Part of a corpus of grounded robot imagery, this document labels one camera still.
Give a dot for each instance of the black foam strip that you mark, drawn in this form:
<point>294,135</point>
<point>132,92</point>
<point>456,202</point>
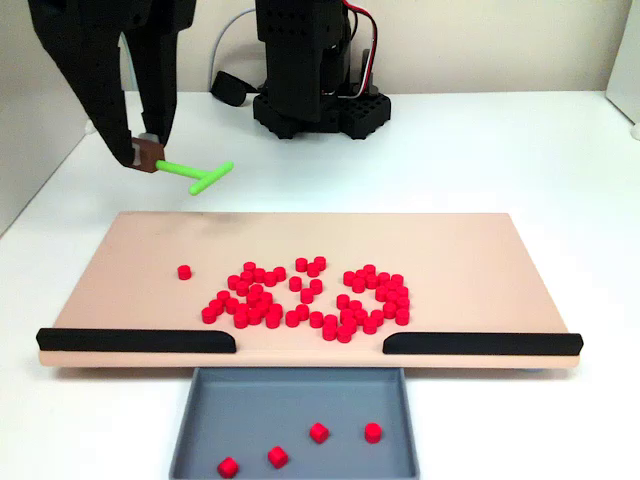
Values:
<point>125,341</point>
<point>480,344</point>

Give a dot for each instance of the peach flat board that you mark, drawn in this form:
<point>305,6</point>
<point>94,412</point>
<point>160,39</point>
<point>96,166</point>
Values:
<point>450,250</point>

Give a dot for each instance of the small white knob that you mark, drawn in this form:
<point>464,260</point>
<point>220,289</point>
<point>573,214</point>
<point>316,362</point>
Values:
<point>90,127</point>
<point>636,131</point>

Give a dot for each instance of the red cylindrical granule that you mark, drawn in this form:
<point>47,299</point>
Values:
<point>279,273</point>
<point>360,275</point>
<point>373,432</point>
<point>234,281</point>
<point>302,312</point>
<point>401,292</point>
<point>343,301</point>
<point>227,467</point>
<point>350,278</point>
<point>307,295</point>
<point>392,297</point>
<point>403,303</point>
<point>402,316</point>
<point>256,290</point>
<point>319,432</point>
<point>397,280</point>
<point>184,272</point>
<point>208,314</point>
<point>329,332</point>
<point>319,262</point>
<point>344,334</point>
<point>242,287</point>
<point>265,298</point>
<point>316,319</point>
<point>275,311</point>
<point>316,285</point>
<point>372,281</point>
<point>390,309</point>
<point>278,456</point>
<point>272,320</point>
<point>240,320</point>
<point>358,285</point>
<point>346,316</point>
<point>369,270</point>
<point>301,264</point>
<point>376,317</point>
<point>216,306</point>
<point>232,305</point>
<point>270,279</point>
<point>292,318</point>
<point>382,292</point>
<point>259,274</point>
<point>331,322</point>
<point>295,283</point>
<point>313,270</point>
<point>349,325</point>
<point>253,298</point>
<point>254,316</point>
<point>223,296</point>
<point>262,306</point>
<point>247,276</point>
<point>392,286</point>
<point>383,278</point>
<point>355,306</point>
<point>242,312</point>
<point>360,315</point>
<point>249,267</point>
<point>369,325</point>

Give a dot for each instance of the grey shallow tray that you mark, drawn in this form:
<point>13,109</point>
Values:
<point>300,400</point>

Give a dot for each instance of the green T-shaped pusher tool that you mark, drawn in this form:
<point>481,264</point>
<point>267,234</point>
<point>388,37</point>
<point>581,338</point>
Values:
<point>175,169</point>

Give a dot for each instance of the pale side panel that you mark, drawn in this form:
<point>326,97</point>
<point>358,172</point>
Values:
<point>30,150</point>
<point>627,60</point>

